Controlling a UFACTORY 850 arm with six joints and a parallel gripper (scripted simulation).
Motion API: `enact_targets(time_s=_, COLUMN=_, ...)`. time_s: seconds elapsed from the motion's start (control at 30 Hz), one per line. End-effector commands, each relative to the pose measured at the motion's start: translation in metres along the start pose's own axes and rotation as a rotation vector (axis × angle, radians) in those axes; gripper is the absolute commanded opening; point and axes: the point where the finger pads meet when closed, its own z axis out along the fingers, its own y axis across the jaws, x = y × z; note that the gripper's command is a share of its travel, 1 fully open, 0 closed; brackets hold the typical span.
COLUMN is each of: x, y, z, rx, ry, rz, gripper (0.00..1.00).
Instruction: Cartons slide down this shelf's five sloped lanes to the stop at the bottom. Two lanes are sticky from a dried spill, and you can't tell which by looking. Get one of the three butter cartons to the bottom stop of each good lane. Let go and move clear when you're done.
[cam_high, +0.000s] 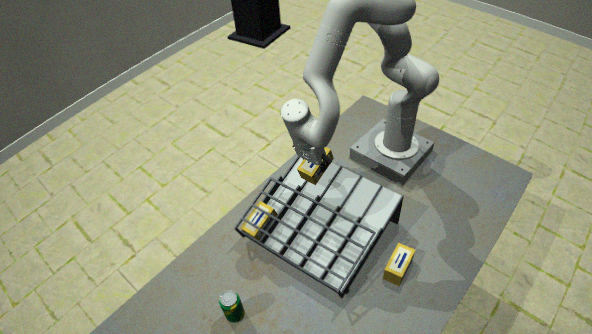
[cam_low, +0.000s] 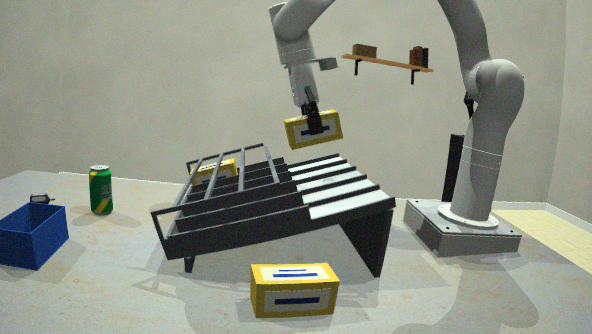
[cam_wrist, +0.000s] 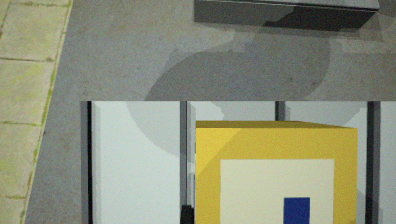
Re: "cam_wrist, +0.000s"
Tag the yellow butter carton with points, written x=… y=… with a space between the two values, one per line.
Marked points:
x=274 y=172

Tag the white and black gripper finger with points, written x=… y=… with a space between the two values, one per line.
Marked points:
x=187 y=214

